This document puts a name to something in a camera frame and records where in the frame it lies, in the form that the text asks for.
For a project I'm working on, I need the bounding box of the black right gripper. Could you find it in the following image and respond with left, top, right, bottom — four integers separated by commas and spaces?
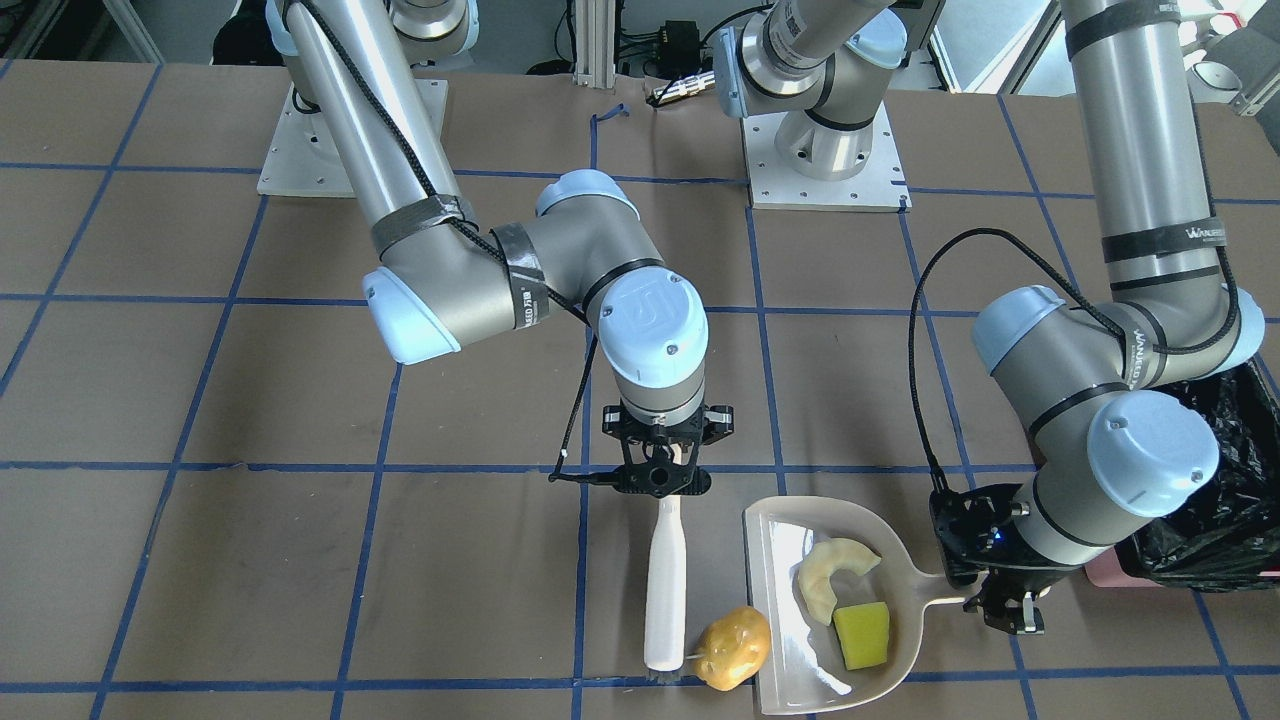
602, 405, 735, 498

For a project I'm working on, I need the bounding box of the yellow potato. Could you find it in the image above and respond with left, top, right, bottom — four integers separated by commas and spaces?
692, 606, 773, 692

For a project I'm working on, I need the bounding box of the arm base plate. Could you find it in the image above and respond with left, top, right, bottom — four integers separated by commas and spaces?
257, 79, 451, 199
741, 105, 913, 211

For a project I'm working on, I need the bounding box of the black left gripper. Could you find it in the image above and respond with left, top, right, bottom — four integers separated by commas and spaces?
929, 484, 1046, 635

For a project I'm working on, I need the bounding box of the beige hand brush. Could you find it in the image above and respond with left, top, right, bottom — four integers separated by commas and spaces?
643, 493, 687, 684

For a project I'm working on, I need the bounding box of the pink bin with black bag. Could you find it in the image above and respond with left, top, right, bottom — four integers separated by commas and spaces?
1085, 359, 1279, 593

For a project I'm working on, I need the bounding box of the beige plastic dustpan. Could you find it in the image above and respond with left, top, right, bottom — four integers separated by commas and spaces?
742, 496, 963, 716

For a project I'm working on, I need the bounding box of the aluminium frame post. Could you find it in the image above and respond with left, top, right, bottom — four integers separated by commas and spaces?
571, 0, 620, 90

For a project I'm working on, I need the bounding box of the yellow green sponge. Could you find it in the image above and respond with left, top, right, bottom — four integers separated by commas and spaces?
832, 601, 891, 671

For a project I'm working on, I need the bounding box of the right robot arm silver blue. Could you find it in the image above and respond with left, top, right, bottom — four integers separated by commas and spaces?
266, 1, 733, 498

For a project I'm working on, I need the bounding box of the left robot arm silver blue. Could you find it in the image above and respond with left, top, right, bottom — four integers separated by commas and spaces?
916, 1, 1265, 635

